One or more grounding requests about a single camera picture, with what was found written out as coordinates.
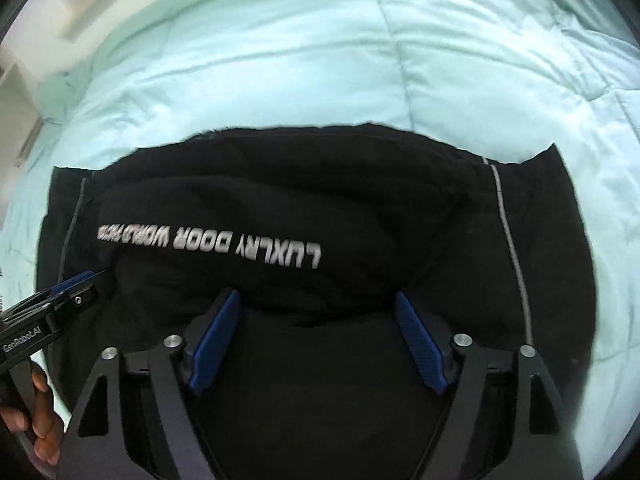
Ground light green quilted comforter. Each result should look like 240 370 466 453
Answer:
1 0 639 478

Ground person's left hand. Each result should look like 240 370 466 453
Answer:
1 361 64 467

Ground black hooded jacket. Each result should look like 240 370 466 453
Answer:
37 125 596 479

